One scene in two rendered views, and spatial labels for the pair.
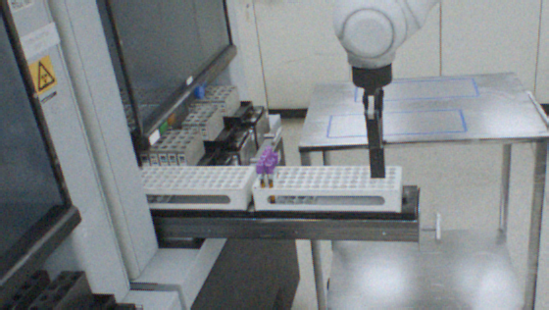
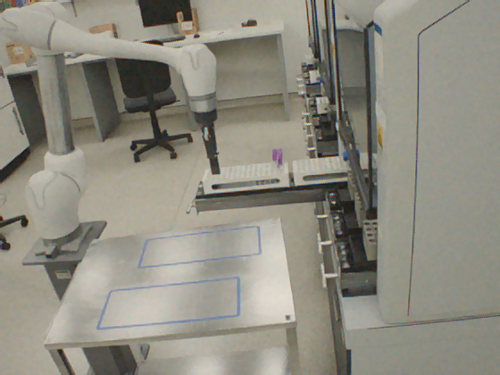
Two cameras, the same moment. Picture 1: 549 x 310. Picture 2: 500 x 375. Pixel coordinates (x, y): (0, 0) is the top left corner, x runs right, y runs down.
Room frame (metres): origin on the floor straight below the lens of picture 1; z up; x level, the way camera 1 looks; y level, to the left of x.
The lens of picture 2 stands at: (2.56, -0.08, 1.55)
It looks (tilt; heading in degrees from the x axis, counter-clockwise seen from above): 27 degrees down; 176
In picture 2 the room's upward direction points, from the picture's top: 9 degrees counter-clockwise
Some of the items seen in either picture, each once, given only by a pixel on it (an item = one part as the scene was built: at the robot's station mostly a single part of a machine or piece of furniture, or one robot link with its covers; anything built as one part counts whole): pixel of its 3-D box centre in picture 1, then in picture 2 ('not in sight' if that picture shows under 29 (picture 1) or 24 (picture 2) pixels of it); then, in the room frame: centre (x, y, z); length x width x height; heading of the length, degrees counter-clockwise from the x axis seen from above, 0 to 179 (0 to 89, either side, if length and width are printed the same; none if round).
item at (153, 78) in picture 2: not in sight; (150, 95); (-1.49, -0.56, 0.52); 0.64 x 0.60 x 1.05; 9
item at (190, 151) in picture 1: (191, 151); (353, 186); (1.33, 0.33, 0.85); 0.12 x 0.02 x 0.06; 169
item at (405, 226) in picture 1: (269, 212); (286, 188); (1.14, 0.15, 0.78); 0.73 x 0.14 x 0.09; 79
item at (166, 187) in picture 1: (184, 189); (336, 170); (1.18, 0.32, 0.83); 0.30 x 0.10 x 0.06; 79
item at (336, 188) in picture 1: (328, 190); (246, 179); (1.12, 0.01, 0.83); 0.30 x 0.10 x 0.06; 79
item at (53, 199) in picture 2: not in sight; (51, 200); (1.07, -0.70, 0.87); 0.18 x 0.16 x 0.22; 175
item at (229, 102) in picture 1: (229, 103); (369, 241); (1.63, 0.27, 0.85); 0.12 x 0.02 x 0.06; 168
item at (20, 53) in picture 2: not in sight; (20, 50); (-2.70, -2.03, 1.03); 0.22 x 0.19 x 0.25; 79
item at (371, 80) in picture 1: (373, 86); (206, 122); (1.10, -0.09, 1.06); 0.08 x 0.07 x 0.09; 169
